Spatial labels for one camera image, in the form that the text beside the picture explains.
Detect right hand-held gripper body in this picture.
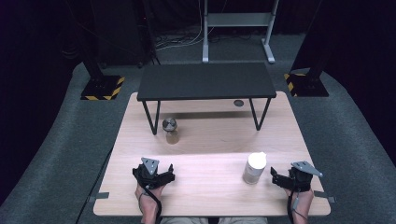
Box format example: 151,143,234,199
288,160,324,192

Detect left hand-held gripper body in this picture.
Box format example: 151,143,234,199
132,157,166,190

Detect white lidded container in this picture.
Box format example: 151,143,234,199
242,151,268,186

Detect glass jar with metal lid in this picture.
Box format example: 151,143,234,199
162,117,180,146

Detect black shelf with wire legs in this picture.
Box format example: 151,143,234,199
136,62,277,136

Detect person's right hand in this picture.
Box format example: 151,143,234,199
284,188,315,220

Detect person's left hand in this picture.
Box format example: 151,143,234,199
134,183,165,218

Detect black stand with striped base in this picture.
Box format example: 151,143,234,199
283,40,331,98
74,36,126,102

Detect black tripod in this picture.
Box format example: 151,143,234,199
136,0,162,69

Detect grey metal stand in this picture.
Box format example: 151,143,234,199
202,0,280,64

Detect left hand-held gripper cable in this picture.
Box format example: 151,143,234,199
137,183,163,224

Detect hand-held gripper cable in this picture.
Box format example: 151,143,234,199
137,183,163,224
287,186,309,224

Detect right hand-held gripper cable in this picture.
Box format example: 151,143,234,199
287,186,309,224

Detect black floor cable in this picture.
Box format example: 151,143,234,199
75,148,114,224

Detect white floor cable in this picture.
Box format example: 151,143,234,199
154,0,216,51

